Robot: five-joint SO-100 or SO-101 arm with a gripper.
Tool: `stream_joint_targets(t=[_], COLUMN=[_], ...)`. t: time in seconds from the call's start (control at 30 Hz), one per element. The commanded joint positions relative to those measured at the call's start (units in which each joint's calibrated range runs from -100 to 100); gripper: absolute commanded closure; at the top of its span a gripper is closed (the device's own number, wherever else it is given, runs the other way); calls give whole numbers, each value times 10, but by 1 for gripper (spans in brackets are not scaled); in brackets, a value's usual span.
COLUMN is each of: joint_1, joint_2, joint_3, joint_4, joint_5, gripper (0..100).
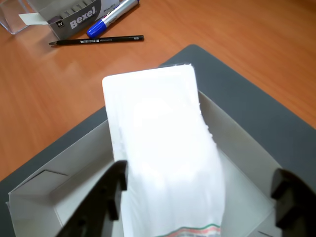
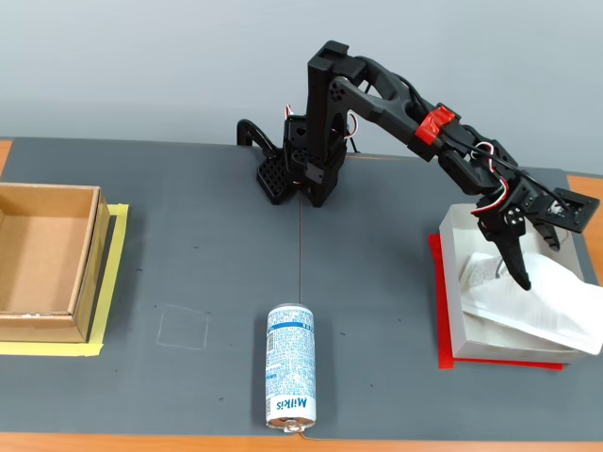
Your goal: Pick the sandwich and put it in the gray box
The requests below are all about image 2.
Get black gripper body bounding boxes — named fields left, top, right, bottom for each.
left=472, top=175, right=561, bottom=228

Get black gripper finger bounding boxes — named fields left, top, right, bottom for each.
left=534, top=219, right=563, bottom=252
left=478, top=208, right=534, bottom=292

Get white sandwich pouch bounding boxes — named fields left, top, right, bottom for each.
left=459, top=252, right=603, bottom=357

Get light gray paper box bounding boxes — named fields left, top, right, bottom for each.
left=439, top=202, right=595, bottom=364

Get brown cardboard box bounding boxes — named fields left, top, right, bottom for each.
left=0, top=183, right=111, bottom=344

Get red paper sheet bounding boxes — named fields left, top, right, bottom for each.
left=427, top=234, right=565, bottom=373

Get red tape strip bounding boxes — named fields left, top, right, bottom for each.
left=414, top=105, right=459, bottom=146

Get dark gray table mat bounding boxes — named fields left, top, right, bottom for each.
left=298, top=153, right=603, bottom=444
left=0, top=137, right=303, bottom=437

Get white blue Milkis can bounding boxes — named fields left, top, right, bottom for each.
left=265, top=303, right=318, bottom=433

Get black camera cable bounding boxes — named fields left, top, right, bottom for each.
left=440, top=134, right=574, bottom=209

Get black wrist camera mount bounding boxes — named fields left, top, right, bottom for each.
left=541, top=186, right=601, bottom=235

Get yellow tape frame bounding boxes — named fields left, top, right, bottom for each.
left=0, top=202, right=131, bottom=358

